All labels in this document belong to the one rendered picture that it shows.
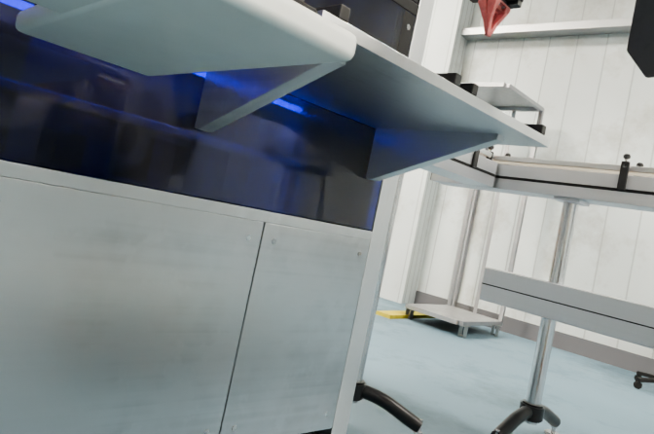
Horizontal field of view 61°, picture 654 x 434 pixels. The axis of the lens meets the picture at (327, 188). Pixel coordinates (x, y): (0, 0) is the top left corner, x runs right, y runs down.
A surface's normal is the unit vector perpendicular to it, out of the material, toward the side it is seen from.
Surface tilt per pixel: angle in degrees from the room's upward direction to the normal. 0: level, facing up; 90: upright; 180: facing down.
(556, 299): 90
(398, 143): 90
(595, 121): 90
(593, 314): 90
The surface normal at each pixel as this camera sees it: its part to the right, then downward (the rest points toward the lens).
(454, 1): -0.63, -0.17
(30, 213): 0.69, 0.11
